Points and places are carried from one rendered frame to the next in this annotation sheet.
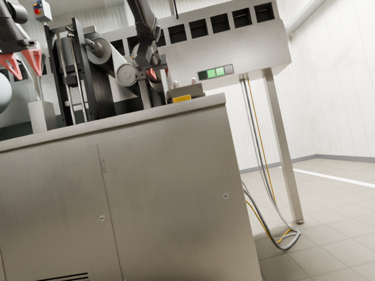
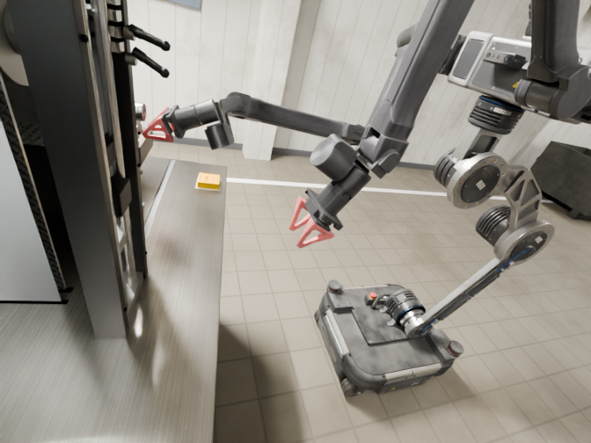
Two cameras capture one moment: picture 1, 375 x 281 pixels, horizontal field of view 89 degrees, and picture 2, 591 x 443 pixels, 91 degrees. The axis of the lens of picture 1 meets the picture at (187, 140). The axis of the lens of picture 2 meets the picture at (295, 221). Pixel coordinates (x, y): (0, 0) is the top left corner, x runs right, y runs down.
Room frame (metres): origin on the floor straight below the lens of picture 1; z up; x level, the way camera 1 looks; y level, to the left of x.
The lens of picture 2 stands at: (0.79, 0.92, 1.43)
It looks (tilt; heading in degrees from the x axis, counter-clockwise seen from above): 34 degrees down; 248
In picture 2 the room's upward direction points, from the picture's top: 16 degrees clockwise
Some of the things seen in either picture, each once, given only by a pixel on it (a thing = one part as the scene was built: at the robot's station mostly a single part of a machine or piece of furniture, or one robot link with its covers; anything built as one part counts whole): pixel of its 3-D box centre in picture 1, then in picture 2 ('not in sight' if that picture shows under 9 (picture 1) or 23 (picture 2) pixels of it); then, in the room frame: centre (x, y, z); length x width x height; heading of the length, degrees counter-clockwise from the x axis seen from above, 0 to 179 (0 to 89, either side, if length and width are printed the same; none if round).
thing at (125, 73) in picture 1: (134, 81); not in sight; (1.14, 0.24, 1.17); 0.26 x 0.12 x 0.12; 176
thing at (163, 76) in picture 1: (165, 84); not in sight; (1.12, 0.06, 1.11); 0.23 x 0.01 x 0.18; 176
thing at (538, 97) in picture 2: not in sight; (558, 93); (0.10, 0.42, 1.43); 0.10 x 0.05 x 0.09; 3
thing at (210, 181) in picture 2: (182, 101); (208, 181); (0.76, -0.01, 0.91); 0.07 x 0.07 x 0.02; 86
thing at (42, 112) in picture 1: (40, 100); not in sight; (1.16, 0.84, 1.18); 0.14 x 0.14 x 0.57
